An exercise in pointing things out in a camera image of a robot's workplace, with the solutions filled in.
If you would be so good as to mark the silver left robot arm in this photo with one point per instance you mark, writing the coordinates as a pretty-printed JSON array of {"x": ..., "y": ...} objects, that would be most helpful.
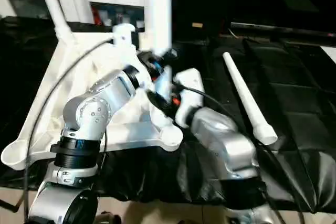
[{"x": 94, "y": 108}]

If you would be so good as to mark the red bottle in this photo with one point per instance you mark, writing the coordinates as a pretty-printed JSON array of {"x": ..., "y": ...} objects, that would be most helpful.
[{"x": 95, "y": 14}]

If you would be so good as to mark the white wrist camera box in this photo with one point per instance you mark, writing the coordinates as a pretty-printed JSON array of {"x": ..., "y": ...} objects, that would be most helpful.
[
  {"x": 189, "y": 93},
  {"x": 124, "y": 38}
]

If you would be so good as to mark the small tan tag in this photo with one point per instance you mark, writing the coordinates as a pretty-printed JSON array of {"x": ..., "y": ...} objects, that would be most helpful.
[{"x": 197, "y": 25}]

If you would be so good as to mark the black work mat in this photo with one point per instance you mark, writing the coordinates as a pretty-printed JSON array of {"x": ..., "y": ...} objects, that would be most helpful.
[{"x": 294, "y": 145}]

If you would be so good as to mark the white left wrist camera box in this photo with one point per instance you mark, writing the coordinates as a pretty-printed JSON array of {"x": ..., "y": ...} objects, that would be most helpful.
[{"x": 124, "y": 38}]

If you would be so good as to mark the black rail bar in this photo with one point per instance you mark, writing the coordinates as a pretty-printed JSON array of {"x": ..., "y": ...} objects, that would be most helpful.
[{"x": 289, "y": 29}]

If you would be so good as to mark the white plastic table top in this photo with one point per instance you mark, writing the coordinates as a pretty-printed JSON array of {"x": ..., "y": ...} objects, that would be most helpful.
[{"x": 52, "y": 87}]

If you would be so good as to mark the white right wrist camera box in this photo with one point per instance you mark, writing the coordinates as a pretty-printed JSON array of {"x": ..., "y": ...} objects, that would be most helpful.
[{"x": 189, "y": 93}]

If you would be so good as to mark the white plastic table leg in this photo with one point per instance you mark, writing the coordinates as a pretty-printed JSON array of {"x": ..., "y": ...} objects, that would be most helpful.
[
  {"x": 249, "y": 98},
  {"x": 55, "y": 9},
  {"x": 159, "y": 19}
]

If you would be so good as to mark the dark left robot foot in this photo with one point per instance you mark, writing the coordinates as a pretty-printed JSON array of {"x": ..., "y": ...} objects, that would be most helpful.
[{"x": 105, "y": 219}]

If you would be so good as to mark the white flat board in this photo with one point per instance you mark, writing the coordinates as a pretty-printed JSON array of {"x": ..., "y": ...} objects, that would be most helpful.
[{"x": 331, "y": 53}]

